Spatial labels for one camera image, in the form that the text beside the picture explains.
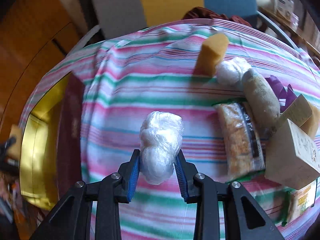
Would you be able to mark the wooden wardrobe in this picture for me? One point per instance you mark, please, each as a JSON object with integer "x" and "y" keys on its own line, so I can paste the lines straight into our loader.
{"x": 35, "y": 36}

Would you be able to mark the striped bed sheet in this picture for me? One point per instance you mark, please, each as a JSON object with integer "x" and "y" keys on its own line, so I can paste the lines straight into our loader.
{"x": 128, "y": 77}

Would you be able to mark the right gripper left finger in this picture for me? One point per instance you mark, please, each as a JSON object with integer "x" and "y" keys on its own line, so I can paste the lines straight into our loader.
{"x": 70, "y": 218}

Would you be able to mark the dark red cloth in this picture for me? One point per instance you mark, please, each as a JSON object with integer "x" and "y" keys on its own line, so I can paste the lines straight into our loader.
{"x": 201, "y": 12}

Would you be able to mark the beige carton box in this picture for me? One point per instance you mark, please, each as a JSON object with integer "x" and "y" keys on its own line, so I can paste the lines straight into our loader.
{"x": 292, "y": 157}

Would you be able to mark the purple snack packet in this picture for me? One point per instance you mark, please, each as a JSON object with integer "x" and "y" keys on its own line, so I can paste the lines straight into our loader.
{"x": 285, "y": 96}

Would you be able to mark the gold tin box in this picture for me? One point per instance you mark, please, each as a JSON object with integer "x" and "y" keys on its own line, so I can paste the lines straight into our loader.
{"x": 50, "y": 160}

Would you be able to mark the white plastic-wrapped ball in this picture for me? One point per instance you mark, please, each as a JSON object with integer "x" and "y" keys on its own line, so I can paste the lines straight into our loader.
{"x": 230, "y": 73}
{"x": 161, "y": 135}

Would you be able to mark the green yellow cracker pack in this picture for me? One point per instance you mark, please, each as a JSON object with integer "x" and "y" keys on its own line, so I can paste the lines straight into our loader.
{"x": 296, "y": 202}

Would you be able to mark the tricolour chair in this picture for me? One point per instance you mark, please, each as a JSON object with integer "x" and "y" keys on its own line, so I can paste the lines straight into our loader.
{"x": 114, "y": 18}

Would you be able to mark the yellow sponge cake block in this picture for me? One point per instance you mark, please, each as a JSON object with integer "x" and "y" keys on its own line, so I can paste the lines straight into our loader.
{"x": 212, "y": 53}

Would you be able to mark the cracker pack with dark stripe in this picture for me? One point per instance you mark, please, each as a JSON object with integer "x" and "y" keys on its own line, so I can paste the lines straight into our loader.
{"x": 241, "y": 138}

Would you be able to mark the beige roll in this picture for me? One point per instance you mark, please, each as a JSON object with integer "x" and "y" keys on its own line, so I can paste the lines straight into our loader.
{"x": 261, "y": 98}

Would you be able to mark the wooden side desk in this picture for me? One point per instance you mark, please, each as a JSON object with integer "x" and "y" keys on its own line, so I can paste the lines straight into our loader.
{"x": 307, "y": 38}

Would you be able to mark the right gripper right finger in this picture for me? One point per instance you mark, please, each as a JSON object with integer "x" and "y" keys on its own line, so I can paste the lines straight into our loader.
{"x": 223, "y": 209}

